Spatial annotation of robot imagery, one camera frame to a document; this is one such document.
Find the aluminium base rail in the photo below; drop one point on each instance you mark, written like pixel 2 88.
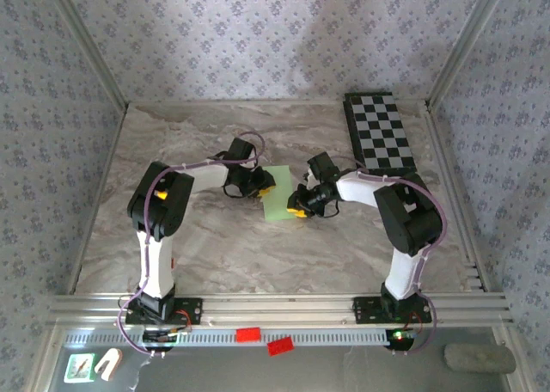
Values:
pixel 279 308

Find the black control board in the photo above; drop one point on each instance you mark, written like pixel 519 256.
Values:
pixel 161 337
pixel 399 338

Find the pale wooden hook piece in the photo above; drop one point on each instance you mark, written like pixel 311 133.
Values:
pixel 108 362

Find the aluminium side rail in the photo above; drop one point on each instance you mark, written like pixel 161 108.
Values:
pixel 111 155
pixel 441 151

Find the red flat toy brick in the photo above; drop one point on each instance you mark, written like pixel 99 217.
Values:
pixel 280 346

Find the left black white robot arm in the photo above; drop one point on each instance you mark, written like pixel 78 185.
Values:
pixel 157 259

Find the black grey chessboard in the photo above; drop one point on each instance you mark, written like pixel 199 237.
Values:
pixel 380 130

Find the light green paper sheet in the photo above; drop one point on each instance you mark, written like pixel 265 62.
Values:
pixel 278 198

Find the dark lower shelf panel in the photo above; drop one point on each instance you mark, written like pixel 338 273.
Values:
pixel 301 375

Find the aluminium frame post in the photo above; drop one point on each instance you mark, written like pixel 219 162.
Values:
pixel 464 44
pixel 89 44

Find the green white picture card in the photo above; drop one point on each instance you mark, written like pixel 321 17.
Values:
pixel 79 367

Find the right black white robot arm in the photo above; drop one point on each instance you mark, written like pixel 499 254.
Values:
pixel 408 220

